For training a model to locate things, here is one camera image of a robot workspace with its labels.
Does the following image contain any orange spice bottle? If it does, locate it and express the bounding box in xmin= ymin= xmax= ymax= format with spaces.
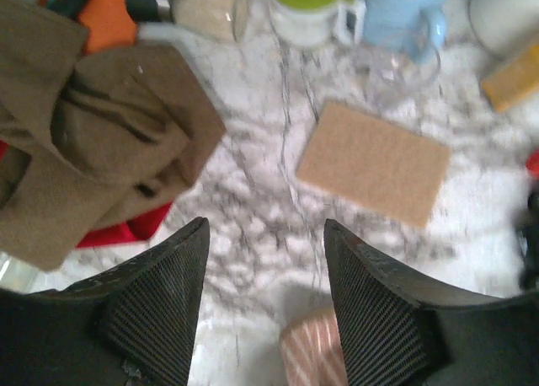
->
xmin=480 ymin=42 xmax=538 ymax=112

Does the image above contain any white thermos jug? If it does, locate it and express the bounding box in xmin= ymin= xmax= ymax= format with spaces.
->
xmin=469 ymin=0 xmax=538 ymax=57

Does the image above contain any brown cloth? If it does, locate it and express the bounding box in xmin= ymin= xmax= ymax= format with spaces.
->
xmin=1 ymin=0 xmax=225 ymax=271

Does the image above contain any blue mug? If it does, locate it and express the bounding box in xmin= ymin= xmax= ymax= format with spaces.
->
xmin=362 ymin=0 xmax=448 ymax=61

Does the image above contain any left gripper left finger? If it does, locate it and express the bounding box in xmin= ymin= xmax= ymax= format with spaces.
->
xmin=1 ymin=217 xmax=210 ymax=385

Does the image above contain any pink striped towel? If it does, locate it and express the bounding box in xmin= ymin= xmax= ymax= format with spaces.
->
xmin=279 ymin=308 xmax=349 ymax=386

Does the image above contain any red cloth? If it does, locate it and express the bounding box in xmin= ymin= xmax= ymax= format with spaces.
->
xmin=1 ymin=134 xmax=187 ymax=268

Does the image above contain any tan scouring pad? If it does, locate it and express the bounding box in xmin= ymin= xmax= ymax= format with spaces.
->
xmin=296 ymin=101 xmax=451 ymax=228

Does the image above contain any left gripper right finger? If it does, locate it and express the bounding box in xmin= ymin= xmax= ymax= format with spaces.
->
xmin=323 ymin=219 xmax=538 ymax=385

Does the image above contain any pile of coffee capsules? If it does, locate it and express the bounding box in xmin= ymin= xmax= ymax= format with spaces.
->
xmin=516 ymin=148 xmax=538 ymax=291

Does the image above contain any clear glass cup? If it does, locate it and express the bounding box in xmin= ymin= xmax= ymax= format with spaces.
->
xmin=366 ymin=33 xmax=440 ymax=111

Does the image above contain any green lidded white cup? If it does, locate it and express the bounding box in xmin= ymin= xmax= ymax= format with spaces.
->
xmin=269 ymin=0 xmax=366 ymax=49

